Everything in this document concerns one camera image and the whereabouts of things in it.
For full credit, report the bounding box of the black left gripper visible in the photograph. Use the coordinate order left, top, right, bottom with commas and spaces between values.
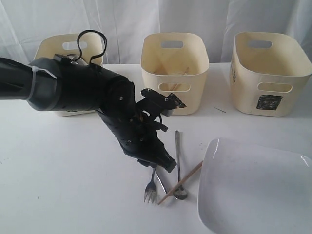
96, 107, 176, 173

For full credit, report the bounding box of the steel fork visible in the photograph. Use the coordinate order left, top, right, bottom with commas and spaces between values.
144, 168, 157, 203

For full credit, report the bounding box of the long wooden chopstick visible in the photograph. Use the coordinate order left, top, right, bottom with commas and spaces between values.
167, 67, 189, 91

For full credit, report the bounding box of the steel mug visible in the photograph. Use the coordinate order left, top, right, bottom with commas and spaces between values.
70, 57, 88, 66

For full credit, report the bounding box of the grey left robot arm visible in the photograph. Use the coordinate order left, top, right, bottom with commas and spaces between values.
0, 58, 178, 172

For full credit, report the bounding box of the steel table knife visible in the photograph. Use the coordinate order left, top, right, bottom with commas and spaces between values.
155, 168, 168, 193

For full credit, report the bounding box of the short wooden chopstick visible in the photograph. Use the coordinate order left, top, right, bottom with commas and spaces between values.
157, 161, 203, 205

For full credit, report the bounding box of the steel spoon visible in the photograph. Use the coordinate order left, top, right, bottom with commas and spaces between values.
173, 130, 188, 200

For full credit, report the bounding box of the white square plate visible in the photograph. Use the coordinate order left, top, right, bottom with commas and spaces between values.
197, 138, 312, 234

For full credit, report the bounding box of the cream bin with triangle mark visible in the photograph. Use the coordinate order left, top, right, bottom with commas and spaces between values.
141, 33, 209, 115

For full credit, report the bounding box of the cream bin with circle mark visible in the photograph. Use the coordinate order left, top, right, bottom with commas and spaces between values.
36, 34, 104, 117

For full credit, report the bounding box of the cream bin with square mark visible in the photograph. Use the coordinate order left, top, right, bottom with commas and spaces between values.
230, 32, 312, 117

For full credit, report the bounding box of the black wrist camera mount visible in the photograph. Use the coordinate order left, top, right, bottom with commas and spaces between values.
136, 88, 187, 121

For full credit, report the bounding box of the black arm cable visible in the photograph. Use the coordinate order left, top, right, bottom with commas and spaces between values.
77, 29, 108, 65

